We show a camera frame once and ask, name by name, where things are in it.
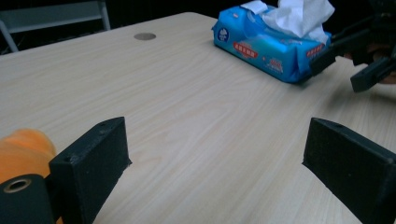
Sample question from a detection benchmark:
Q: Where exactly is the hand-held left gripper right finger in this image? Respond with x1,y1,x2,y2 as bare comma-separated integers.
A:
302,117,396,224

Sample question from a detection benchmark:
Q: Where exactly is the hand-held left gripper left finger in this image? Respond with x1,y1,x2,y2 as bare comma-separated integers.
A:
49,116,133,224

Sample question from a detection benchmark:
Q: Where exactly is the blue wet wipes pack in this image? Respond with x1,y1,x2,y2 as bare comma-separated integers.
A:
211,5,332,85

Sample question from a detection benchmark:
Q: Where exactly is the orange plush toy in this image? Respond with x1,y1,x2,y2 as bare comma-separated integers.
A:
0,128,58,185

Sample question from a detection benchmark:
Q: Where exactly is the round grey cable grommet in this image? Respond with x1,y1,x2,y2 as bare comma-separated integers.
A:
134,32,157,42

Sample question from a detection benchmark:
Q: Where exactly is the light metal frame stand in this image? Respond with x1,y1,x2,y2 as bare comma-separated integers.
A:
0,0,112,54

